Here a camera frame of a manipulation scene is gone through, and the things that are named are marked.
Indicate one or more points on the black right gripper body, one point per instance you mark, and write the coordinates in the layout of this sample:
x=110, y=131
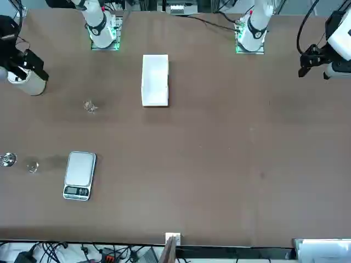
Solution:
x=11, y=54

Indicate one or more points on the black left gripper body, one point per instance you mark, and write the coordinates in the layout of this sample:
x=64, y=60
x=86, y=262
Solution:
x=319, y=53

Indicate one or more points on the small clear measuring cup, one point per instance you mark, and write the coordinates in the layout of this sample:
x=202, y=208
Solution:
x=88, y=105

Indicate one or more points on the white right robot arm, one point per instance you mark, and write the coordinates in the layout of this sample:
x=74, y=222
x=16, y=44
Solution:
x=100, y=24

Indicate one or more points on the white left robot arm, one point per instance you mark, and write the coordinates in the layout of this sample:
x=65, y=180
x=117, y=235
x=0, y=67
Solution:
x=256, y=27

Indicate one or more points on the cream lidded trash can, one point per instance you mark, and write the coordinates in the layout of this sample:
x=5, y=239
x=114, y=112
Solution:
x=33, y=86

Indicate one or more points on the tall clear glass vessel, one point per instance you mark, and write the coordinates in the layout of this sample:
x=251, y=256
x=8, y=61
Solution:
x=8, y=160

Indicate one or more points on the silver digital kitchen scale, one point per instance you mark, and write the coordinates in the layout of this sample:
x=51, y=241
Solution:
x=79, y=170

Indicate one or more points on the white plastic bin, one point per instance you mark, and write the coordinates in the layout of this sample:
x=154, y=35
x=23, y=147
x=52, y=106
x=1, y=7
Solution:
x=155, y=80

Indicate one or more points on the white power strip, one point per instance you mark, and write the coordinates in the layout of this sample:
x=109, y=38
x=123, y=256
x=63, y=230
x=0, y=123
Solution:
x=179, y=8

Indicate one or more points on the silver metal box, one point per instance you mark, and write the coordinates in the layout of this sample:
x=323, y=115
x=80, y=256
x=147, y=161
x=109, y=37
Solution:
x=323, y=250

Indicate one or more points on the black power adapter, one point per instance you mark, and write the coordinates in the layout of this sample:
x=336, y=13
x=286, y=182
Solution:
x=24, y=257

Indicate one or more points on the orange and black plug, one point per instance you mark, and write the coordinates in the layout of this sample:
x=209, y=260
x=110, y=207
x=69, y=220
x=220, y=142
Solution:
x=108, y=257

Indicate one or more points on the dark ribbed power supply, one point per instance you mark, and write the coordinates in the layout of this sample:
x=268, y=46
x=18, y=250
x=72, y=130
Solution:
x=148, y=256

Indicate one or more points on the brown wooden board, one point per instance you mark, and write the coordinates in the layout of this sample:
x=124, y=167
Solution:
x=168, y=252

